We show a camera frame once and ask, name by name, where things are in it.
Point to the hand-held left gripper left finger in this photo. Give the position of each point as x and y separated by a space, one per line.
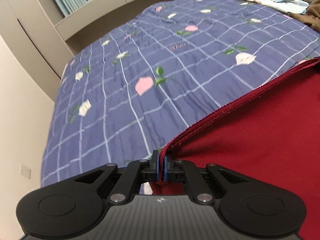
155 166

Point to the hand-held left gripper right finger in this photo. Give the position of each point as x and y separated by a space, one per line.
165 170

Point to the red long-sleeve sweater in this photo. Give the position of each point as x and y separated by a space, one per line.
262 135

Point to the blue checked floral quilt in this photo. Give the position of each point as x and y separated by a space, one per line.
175 67

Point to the beige window cabinet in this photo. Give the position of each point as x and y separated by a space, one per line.
112 7

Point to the beige wardrobe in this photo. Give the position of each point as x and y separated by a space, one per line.
27 42

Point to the light blue patterned cloth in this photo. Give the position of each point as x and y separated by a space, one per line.
272 0

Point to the brown jacket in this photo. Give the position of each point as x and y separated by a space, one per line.
311 13

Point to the white wall outlet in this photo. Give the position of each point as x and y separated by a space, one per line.
25 171

